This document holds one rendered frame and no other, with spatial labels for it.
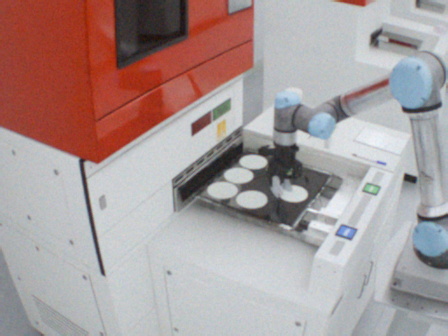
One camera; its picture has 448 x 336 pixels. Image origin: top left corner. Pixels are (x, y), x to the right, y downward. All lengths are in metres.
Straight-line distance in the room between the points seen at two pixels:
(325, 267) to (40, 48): 0.95
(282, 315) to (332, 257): 0.24
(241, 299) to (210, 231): 0.28
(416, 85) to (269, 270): 0.72
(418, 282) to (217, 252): 0.65
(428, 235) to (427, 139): 0.26
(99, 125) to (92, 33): 0.23
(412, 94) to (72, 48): 0.80
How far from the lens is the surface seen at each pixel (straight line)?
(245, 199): 1.66
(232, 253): 1.56
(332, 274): 1.37
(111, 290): 1.55
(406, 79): 1.17
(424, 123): 1.21
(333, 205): 1.70
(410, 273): 1.46
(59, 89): 1.24
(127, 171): 1.42
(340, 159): 1.83
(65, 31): 1.17
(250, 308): 1.51
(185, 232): 1.65
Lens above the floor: 1.84
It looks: 31 degrees down
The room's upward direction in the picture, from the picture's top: straight up
